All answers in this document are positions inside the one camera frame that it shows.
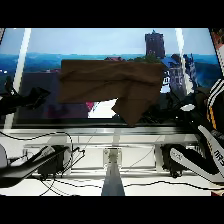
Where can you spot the brown pants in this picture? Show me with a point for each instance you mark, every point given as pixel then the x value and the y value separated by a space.
pixel 100 78

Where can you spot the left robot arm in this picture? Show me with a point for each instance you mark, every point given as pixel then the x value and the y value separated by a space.
pixel 15 104

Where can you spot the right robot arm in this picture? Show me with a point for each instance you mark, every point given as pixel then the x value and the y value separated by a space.
pixel 214 156

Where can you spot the black striped garment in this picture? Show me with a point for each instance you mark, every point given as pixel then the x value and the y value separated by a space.
pixel 217 100

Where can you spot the silver frame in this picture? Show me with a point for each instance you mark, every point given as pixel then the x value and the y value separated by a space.
pixel 113 175

